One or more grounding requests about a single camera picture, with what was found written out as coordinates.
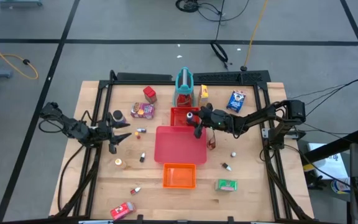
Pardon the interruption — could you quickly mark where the blue food box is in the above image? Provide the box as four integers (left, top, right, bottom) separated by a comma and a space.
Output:
226, 90, 247, 113

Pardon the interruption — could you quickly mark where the black-lidded purple spice jar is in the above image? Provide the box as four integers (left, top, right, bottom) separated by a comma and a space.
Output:
112, 110, 127, 125

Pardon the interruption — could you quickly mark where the red-lidded spice jar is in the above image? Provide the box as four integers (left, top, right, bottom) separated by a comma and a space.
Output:
142, 86, 158, 105

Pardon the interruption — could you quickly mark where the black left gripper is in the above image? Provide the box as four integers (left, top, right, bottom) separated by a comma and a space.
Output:
95, 112, 132, 155

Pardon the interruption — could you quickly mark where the white round plate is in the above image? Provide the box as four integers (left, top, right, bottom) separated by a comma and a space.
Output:
330, 177, 352, 195

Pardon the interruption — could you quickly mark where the grey cart base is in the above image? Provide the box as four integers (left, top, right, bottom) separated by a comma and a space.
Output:
0, 0, 44, 7

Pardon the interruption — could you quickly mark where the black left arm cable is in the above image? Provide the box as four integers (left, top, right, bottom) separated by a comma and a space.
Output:
57, 144, 85, 212

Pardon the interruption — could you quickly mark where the large red plastic tray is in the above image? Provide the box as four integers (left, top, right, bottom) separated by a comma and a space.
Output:
154, 125, 208, 166

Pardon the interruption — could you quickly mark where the yellow food box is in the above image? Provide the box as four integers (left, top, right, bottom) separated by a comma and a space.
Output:
198, 84, 210, 108

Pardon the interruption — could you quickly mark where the black stand beam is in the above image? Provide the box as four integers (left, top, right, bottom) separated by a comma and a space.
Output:
303, 129, 358, 166

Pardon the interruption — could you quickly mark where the orange slotted plastic basket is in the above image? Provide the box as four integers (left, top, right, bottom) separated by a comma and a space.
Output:
162, 162, 197, 190

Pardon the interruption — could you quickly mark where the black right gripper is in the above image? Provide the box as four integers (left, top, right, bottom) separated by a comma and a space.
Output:
186, 103, 233, 140

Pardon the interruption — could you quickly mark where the brown seasoning packet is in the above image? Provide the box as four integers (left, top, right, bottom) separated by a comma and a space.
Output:
206, 128, 217, 151

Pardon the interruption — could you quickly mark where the red packet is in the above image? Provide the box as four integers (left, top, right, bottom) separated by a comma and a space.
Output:
109, 201, 137, 221

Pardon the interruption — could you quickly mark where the coiled black floor cable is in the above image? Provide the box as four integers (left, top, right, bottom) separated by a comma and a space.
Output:
175, 0, 250, 23

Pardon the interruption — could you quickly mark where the small red slotted basket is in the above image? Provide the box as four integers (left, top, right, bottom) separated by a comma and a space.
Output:
170, 106, 201, 128

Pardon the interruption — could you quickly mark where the green food box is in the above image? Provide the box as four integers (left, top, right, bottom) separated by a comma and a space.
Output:
214, 179, 238, 192

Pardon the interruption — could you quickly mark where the thin black floor cable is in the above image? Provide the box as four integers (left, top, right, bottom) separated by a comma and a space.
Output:
214, 0, 226, 43

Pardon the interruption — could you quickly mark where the pink and purple snack box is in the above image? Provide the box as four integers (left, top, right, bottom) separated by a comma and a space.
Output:
130, 102, 156, 120

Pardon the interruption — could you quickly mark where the thick black cable loop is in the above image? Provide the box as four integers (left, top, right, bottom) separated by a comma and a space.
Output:
209, 40, 230, 70

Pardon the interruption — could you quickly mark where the white paper sheet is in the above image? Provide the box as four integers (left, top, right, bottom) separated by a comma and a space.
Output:
306, 142, 349, 180

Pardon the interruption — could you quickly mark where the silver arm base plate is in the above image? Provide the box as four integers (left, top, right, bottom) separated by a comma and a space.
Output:
261, 127, 306, 141

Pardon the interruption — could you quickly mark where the black aluminium table frame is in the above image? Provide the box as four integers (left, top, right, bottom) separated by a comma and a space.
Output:
54, 70, 315, 223

